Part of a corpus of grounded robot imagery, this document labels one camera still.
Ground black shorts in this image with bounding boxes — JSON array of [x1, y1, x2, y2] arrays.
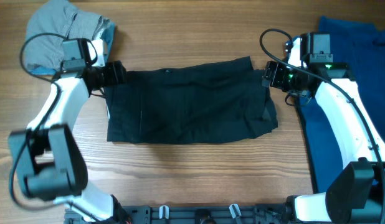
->
[[105, 57, 278, 144]]

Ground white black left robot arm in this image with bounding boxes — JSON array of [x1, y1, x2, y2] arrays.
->
[[8, 61, 132, 223]]

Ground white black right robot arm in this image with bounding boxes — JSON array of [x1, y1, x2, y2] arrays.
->
[[263, 61, 385, 223]]

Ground folded blue jeans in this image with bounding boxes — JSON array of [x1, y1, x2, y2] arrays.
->
[[24, 19, 115, 75]]

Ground folded grey jeans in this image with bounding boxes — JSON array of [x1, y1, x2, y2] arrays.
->
[[24, 0, 111, 71]]

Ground dark blue garment pile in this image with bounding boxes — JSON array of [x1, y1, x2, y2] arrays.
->
[[297, 16, 385, 224]]

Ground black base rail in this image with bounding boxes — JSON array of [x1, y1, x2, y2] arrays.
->
[[63, 203, 327, 224]]

